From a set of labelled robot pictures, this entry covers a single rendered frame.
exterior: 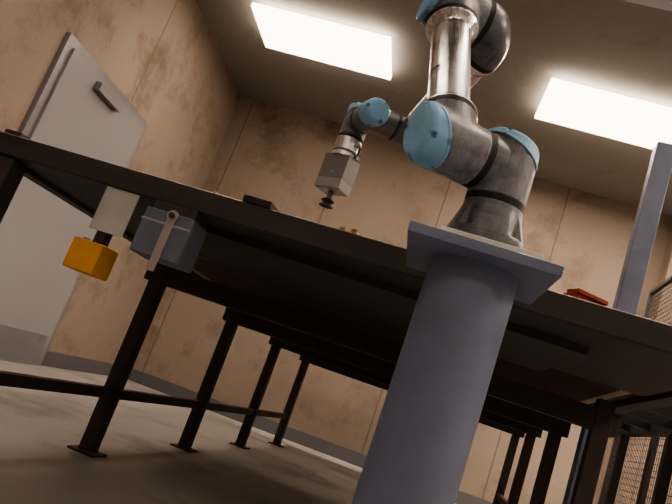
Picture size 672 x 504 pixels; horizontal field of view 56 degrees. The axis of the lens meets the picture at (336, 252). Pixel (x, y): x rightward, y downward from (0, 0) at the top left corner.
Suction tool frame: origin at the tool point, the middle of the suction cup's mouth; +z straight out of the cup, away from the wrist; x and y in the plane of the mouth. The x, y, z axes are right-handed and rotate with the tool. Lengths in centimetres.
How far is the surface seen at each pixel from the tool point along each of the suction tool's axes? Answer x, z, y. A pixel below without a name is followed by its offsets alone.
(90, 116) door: -114, -80, 314
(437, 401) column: 34, 43, -62
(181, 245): 31.3, 26.8, 13.8
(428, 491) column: 33, 58, -65
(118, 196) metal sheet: 37, 19, 37
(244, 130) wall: -342, -194, 403
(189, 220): 31.5, 20.3, 14.4
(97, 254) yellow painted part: 38, 35, 33
